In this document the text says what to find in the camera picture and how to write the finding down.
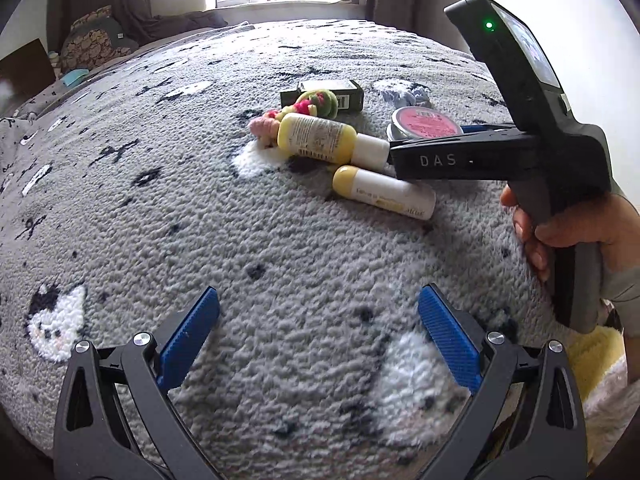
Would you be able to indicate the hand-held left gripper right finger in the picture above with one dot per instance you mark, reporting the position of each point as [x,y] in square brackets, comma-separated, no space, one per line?
[450,340]

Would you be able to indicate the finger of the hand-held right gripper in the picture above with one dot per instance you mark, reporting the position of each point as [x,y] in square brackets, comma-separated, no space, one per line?
[480,130]

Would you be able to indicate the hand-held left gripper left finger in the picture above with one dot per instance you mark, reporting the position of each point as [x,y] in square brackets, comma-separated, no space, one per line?
[189,337]

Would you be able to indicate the yellow bottle with white cap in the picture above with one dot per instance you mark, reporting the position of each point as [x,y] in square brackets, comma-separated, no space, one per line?
[315,135]

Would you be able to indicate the person's right hand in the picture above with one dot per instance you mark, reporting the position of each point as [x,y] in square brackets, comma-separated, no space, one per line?
[600,220]

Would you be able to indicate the pink round tin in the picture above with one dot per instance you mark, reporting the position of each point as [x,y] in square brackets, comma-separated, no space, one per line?
[425,122]

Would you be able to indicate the lavender hair scrunchie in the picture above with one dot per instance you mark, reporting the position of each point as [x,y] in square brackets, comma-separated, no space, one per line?
[405,95]

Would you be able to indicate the grey cat print blanket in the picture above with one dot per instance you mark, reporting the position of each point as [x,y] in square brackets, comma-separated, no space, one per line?
[200,235]

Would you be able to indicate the yellow and white tube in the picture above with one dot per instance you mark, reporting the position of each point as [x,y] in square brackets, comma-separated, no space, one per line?
[380,191]

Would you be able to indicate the pink and green knitted toy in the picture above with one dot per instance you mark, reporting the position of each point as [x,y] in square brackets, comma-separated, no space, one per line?
[320,102]

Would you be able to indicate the black box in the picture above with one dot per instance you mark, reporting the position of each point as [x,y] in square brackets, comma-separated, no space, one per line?
[315,87]

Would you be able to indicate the teal cloth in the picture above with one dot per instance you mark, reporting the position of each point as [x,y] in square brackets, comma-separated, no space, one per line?
[75,76]

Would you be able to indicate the dark cloth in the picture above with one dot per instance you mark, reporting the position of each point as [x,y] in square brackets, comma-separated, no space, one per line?
[190,22]

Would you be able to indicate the brown patterned pillow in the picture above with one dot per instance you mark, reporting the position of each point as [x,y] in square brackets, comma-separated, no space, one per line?
[95,40]

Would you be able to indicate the dark wooden headboard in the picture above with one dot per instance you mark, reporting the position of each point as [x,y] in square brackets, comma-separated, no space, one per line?
[27,67]

